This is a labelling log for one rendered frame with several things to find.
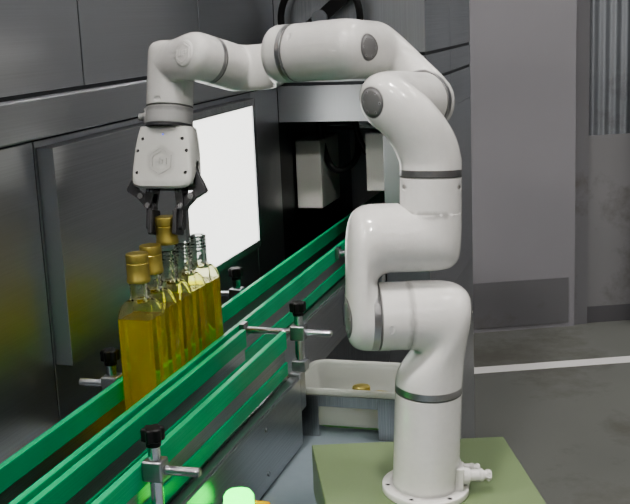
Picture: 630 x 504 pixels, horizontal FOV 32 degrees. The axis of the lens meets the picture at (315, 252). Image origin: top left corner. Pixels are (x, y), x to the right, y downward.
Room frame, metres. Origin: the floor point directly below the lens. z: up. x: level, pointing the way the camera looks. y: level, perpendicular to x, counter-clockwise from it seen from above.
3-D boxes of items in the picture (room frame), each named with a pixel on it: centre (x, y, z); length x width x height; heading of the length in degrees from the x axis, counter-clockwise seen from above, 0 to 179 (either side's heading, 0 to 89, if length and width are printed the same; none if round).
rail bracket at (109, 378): (1.61, 0.34, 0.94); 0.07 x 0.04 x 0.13; 73
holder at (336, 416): (1.94, -0.04, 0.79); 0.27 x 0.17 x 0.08; 73
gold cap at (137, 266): (1.59, 0.27, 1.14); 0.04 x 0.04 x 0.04
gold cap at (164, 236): (1.70, 0.23, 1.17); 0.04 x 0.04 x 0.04
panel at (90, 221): (2.06, 0.27, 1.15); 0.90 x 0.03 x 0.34; 163
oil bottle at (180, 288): (1.70, 0.23, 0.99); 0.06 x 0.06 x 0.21; 74
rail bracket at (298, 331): (1.85, 0.06, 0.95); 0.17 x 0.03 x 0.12; 73
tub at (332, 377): (1.93, -0.07, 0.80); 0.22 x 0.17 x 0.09; 73
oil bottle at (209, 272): (1.81, 0.20, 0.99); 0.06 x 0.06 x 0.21; 73
